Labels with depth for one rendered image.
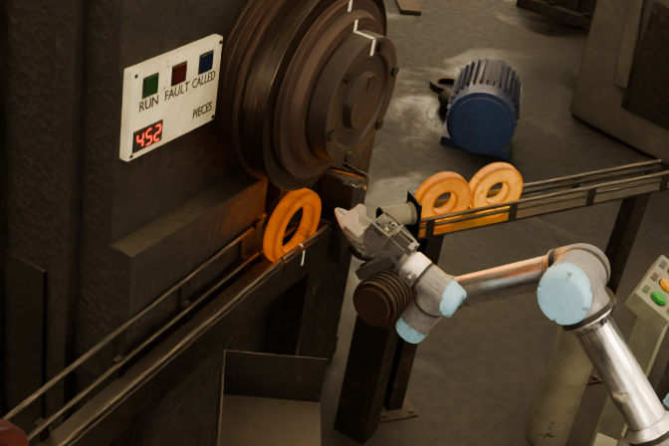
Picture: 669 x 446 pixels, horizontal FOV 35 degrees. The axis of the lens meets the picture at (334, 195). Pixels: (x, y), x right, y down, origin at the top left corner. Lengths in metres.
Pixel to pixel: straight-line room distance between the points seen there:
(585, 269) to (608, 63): 2.75
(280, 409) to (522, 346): 1.50
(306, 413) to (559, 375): 1.03
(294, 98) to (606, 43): 3.01
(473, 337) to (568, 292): 1.27
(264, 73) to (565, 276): 0.74
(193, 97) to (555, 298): 0.85
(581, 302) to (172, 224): 0.85
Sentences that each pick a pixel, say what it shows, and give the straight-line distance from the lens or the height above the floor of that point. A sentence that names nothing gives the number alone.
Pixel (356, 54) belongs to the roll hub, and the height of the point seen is 1.24.
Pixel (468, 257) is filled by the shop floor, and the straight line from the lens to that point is 3.84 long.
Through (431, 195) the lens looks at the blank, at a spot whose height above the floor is 0.73.
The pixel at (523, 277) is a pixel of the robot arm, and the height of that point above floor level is 0.74.
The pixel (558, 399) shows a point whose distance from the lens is 3.01.
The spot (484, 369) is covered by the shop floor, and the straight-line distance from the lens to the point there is 3.33.
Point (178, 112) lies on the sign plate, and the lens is 2.02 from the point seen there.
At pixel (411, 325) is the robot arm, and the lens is 2.44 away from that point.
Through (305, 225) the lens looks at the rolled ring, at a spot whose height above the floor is 0.73.
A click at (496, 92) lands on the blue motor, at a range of 4.37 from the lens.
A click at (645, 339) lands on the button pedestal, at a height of 0.46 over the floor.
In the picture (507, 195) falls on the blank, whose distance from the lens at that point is 2.79.
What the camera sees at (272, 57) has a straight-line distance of 2.02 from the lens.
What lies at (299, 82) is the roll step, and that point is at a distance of 2.04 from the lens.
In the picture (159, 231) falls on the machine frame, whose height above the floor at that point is 0.87.
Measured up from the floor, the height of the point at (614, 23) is 0.53.
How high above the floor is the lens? 2.03
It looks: 30 degrees down
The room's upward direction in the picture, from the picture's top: 10 degrees clockwise
